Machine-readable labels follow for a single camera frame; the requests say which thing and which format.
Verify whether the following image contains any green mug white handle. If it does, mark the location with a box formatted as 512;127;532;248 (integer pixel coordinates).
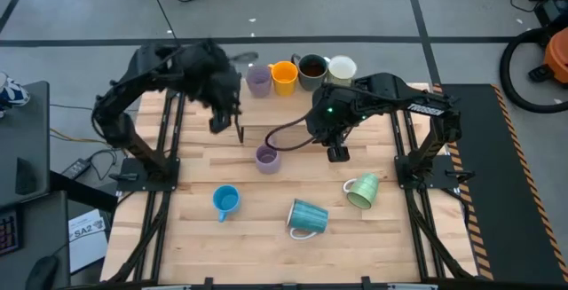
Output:
342;172;381;210

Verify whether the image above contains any light blue faceted mug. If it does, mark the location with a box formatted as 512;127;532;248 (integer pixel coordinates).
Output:
212;184;241;223

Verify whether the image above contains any orange vacuum cleaner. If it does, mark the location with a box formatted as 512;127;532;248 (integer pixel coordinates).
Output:
499;27;568;114
527;27;568;85

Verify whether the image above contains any smooth lilac mug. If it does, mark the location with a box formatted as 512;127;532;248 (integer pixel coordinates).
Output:
246;64;272;98

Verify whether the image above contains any black power adapter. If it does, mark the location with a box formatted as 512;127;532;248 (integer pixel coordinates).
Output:
60;157;92;181

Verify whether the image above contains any black hazard striped mat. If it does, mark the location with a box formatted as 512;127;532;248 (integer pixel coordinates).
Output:
432;83;568;285

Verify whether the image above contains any black keyboard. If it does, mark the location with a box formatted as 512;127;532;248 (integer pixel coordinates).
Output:
0;208;23;256

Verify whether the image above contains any black computer mouse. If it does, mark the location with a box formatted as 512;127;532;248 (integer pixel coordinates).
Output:
25;255;60;290

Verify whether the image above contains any blue white patterned shoe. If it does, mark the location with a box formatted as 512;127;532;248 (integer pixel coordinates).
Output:
0;71;31;112

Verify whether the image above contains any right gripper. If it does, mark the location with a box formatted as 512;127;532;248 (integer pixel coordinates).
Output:
305;84;357;163

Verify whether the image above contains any teal mug white handle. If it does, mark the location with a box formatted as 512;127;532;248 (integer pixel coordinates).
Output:
286;198;330;241

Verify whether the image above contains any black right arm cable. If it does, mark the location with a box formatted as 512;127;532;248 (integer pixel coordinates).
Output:
264;119;323;152

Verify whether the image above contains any yellow floor cable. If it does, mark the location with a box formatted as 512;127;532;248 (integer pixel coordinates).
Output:
49;128;110;146

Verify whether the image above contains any olive mug white inside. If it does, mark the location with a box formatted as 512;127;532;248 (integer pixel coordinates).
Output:
327;55;358;88

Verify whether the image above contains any ribbed lilac mug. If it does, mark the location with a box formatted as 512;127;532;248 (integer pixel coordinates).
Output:
255;144;281;176

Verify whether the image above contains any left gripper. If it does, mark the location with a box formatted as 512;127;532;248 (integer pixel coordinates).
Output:
208;72;246;145

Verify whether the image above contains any yellow mug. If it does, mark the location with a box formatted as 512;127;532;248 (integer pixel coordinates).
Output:
267;60;299;97

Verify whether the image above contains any black frame rail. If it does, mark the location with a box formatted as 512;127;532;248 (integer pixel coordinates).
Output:
106;89;186;285
389;111;474;280

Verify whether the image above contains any white paper sheet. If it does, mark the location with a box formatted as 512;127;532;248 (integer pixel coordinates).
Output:
67;208;109;274

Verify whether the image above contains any dark grey mug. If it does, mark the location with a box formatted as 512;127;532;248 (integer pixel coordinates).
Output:
291;52;329;92

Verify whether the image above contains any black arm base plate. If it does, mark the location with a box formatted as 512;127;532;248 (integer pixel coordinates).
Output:
394;154;475;190
115;156;181;192

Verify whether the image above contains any grey desk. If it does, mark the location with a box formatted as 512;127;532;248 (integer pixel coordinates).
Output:
0;80;51;208

